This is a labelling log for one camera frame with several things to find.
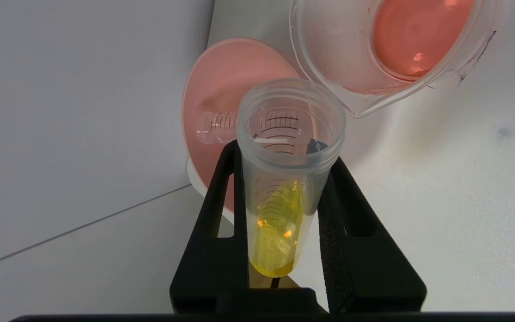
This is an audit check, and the clear glass beaker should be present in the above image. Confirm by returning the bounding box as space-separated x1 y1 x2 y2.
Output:
289 0 498 119

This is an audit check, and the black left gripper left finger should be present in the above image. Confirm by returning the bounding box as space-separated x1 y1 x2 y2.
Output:
169 140 251 314

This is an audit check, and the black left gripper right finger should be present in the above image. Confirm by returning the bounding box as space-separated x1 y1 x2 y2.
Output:
317 157 428 314

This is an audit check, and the test tube with yellow pigment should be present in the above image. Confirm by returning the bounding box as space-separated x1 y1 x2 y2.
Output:
236 78 347 278

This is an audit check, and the test tube with red pigment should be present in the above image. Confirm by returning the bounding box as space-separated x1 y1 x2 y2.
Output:
196 110 245 145

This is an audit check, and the pink plastic bowl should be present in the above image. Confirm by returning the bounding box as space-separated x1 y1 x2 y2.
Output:
181 38 305 224

